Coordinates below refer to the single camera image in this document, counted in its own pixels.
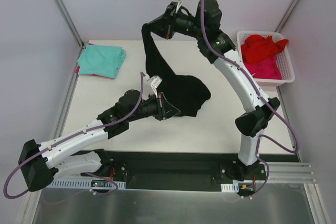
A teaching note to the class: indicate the folded teal t-shirt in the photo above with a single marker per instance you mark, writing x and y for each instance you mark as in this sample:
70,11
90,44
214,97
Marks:
119,57

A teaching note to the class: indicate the magenta t-shirt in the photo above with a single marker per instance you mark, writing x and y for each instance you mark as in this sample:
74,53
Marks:
265,69

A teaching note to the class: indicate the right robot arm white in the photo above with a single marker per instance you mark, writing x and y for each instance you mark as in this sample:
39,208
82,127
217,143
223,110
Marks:
219,50

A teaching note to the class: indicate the white plastic basket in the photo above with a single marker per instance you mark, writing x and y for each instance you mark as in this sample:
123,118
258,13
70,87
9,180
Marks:
283,59

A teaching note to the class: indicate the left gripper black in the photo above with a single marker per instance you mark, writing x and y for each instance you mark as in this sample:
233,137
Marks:
160,106

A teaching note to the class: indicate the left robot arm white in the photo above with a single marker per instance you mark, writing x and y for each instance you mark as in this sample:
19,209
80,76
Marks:
42,163

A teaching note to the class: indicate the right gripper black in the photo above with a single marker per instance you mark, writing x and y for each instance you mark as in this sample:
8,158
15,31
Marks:
169,21

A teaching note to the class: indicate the red t-shirt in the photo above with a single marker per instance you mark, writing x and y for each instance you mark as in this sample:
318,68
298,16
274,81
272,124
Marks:
257,48

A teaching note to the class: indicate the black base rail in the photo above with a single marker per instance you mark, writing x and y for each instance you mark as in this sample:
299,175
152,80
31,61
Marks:
169,171

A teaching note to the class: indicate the left aluminium frame post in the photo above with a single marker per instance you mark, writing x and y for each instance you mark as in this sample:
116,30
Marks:
69,22

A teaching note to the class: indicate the black t-shirt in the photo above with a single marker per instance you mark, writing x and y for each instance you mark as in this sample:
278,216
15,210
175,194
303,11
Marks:
186,93

